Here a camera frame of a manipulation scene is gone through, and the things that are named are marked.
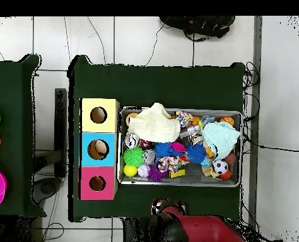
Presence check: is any crushed silver can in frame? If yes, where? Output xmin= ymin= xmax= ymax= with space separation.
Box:
xmin=124 ymin=133 xmax=140 ymax=149

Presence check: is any yellow ball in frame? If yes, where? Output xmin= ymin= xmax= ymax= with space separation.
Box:
xmin=123 ymin=164 xmax=138 ymax=177

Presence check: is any small soccer ball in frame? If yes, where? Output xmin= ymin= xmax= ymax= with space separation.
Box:
xmin=212 ymin=159 xmax=229 ymax=175

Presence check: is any black floor cable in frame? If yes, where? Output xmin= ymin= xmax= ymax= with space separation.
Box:
xmin=242 ymin=134 xmax=299 ymax=154

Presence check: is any multicolour spiky caterpillar toy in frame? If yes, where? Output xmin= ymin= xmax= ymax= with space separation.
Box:
xmin=154 ymin=141 xmax=187 ymax=158

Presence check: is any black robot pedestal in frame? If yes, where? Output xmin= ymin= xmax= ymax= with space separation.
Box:
xmin=122 ymin=217 xmax=155 ymax=242

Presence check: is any black backpack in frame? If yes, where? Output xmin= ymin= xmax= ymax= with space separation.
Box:
xmin=159 ymin=16 xmax=237 ymax=42

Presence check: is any shallow mesh bin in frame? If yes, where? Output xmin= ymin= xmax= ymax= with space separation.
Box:
xmin=117 ymin=107 xmax=243 ymax=188

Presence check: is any cream yellow cloth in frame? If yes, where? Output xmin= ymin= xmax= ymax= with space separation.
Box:
xmin=127 ymin=102 xmax=181 ymax=143

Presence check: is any white baseball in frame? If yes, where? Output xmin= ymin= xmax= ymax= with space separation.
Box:
xmin=137 ymin=163 xmax=151 ymax=178

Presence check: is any black stand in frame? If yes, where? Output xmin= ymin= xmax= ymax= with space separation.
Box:
xmin=32 ymin=88 xmax=68 ymax=205

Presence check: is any small orange basketball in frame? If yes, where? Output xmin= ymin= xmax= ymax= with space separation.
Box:
xmin=220 ymin=115 xmax=235 ymax=126

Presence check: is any mint green cloth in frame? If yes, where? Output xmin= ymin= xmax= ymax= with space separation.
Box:
xmin=201 ymin=121 xmax=241 ymax=161

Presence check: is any colourful knotted cloth toy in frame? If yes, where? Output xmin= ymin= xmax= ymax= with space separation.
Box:
xmin=156 ymin=154 xmax=190 ymax=173

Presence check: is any green spiky ball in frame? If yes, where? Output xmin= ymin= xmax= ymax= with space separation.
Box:
xmin=123 ymin=146 xmax=144 ymax=167

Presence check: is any wooden box with three holes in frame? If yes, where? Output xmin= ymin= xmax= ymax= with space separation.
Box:
xmin=78 ymin=97 xmax=120 ymax=201

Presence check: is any dark green tablecloth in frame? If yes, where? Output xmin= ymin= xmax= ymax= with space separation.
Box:
xmin=0 ymin=54 xmax=47 ymax=218
xmin=67 ymin=54 xmax=246 ymax=222

